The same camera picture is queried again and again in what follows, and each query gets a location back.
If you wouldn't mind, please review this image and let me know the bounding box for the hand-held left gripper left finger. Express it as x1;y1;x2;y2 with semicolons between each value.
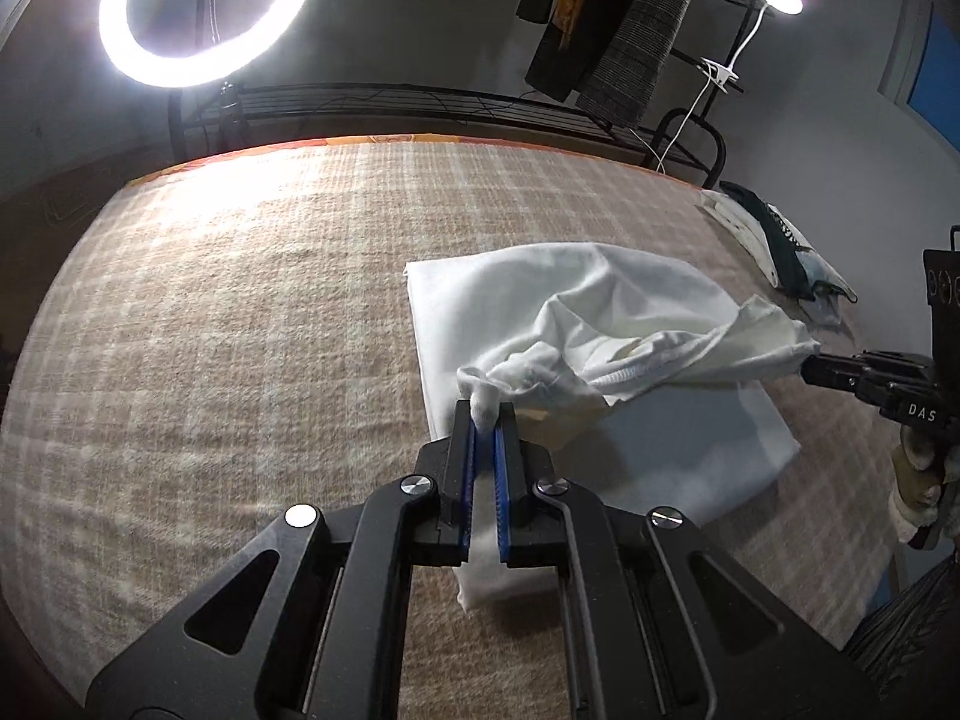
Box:
86;401;481;720

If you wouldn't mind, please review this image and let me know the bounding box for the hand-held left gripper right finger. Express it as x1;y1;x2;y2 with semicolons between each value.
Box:
491;401;878;720

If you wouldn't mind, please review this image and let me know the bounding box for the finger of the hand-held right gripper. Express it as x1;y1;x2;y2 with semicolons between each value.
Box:
799;355;875;400
817;349;932;377

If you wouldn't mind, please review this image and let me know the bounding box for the white t-shirt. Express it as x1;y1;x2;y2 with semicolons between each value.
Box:
405;240;822;612

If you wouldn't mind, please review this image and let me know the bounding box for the black metal clothes rack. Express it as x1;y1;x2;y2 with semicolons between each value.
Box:
169;0;800;188

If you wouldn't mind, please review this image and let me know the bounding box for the person's right hand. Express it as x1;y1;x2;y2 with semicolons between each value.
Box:
889;439;960;550

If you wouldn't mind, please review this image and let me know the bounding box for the light blue folded garment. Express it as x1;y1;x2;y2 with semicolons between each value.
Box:
795;247;848;327

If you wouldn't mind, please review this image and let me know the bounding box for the dark green folded cloth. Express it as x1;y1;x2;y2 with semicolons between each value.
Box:
720;181;815;293

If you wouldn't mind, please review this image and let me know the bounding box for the white folded cloth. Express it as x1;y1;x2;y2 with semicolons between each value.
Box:
701;187;856;327

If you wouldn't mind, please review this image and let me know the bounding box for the window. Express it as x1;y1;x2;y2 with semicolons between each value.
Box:
881;0;960;158

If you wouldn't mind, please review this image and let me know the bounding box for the person's dark striped clothing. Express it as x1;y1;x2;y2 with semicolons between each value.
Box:
844;562;960;698

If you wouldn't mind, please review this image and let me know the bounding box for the grey plaid coat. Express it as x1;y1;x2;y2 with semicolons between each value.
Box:
576;0;713;127

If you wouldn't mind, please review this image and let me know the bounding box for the dark hanging garment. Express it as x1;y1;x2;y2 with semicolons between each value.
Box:
516;0;601;102

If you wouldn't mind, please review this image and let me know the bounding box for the black metal chair frame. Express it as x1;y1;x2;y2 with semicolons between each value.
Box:
652;109;730;188

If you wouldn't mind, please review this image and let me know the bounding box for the white lamp cable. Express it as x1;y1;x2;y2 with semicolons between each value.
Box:
652;82;713;173

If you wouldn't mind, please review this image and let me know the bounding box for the black ring light stand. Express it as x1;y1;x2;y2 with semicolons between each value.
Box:
169;0;245;162

